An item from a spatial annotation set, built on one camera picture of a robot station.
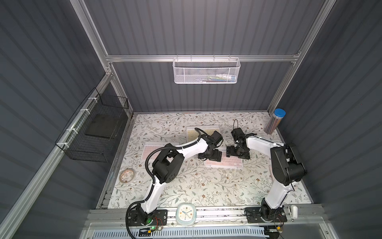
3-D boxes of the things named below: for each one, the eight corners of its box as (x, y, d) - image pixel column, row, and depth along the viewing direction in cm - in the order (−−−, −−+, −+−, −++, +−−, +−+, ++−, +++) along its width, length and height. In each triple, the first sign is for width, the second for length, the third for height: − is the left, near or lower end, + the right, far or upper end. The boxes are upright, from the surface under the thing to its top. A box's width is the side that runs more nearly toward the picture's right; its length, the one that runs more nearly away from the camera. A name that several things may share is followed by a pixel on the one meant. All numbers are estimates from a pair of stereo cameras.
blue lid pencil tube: (264, 133, 110) (275, 116, 95) (264, 125, 115) (275, 107, 100) (273, 136, 108) (285, 118, 93) (273, 127, 113) (285, 109, 98)
